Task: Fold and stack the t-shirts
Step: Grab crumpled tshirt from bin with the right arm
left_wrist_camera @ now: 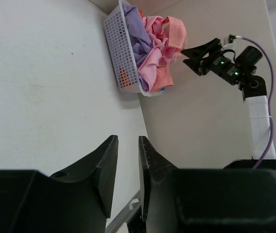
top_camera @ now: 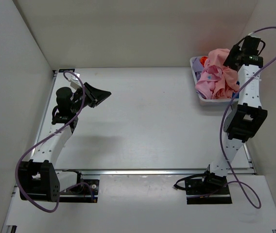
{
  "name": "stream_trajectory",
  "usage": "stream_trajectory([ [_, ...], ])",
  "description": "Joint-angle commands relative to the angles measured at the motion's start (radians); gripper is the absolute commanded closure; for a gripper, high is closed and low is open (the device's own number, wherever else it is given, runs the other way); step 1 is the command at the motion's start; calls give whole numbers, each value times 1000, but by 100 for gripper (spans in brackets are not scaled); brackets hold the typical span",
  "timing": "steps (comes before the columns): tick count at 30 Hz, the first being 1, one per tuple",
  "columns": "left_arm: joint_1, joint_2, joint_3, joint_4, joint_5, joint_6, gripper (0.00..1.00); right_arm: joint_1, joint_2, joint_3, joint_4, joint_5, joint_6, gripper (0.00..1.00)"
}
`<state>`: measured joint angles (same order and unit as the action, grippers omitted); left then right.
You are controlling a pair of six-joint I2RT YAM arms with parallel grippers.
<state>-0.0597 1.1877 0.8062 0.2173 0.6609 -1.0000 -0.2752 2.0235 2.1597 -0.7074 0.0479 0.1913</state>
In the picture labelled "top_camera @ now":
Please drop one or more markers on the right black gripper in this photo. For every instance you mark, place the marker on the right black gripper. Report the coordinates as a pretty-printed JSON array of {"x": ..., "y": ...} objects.
[{"x": 229, "y": 63}]

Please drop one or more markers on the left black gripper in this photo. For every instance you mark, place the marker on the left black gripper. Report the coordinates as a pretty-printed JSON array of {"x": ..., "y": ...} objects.
[{"x": 96, "y": 95}]

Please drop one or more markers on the salmon pink t shirt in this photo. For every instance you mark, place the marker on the salmon pink t shirt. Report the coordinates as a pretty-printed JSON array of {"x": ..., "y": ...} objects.
[{"x": 217, "y": 57}]

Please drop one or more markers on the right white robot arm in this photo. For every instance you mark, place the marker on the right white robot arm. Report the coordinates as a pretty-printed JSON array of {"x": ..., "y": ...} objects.
[{"x": 247, "y": 114}]

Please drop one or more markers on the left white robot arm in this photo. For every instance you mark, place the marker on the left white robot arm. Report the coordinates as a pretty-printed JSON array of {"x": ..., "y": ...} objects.
[{"x": 37, "y": 176}]

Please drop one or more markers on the blue t shirt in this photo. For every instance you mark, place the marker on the blue t shirt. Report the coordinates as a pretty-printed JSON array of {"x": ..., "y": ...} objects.
[{"x": 237, "y": 83}]

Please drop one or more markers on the light pink t shirt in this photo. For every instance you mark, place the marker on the light pink t shirt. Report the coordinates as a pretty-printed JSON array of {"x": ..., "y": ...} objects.
[{"x": 211, "y": 84}]

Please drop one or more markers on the orange cloth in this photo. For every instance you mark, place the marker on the orange cloth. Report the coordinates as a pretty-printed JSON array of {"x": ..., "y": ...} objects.
[{"x": 203, "y": 60}]

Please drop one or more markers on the lavender cloth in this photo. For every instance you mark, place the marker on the lavender cloth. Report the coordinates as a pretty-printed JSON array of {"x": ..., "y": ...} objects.
[{"x": 197, "y": 67}]

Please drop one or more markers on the white plastic laundry basket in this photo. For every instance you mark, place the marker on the white plastic laundry basket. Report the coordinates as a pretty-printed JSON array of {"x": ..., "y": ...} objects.
[{"x": 200, "y": 96}]

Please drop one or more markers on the blue label sticker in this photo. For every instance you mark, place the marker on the blue label sticker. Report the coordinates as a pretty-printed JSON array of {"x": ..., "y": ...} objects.
[{"x": 63, "y": 70}]

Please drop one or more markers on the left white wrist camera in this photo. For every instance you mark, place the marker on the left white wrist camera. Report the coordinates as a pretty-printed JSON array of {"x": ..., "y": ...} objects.
[{"x": 74, "y": 82}]

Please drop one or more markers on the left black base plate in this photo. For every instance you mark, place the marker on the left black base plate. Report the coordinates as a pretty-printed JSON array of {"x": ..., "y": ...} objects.
[{"x": 82, "y": 193}]

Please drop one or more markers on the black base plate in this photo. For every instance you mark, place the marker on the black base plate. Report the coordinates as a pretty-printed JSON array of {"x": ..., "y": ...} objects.
[
  {"x": 199, "y": 192},
  {"x": 82, "y": 193}
]

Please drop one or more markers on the aluminium table edge rail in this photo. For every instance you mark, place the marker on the aluminium table edge rail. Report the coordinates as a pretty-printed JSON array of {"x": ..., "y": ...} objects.
[{"x": 156, "y": 171}]

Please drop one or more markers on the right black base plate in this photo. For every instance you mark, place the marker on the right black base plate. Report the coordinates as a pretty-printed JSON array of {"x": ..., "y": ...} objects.
[{"x": 199, "y": 192}]

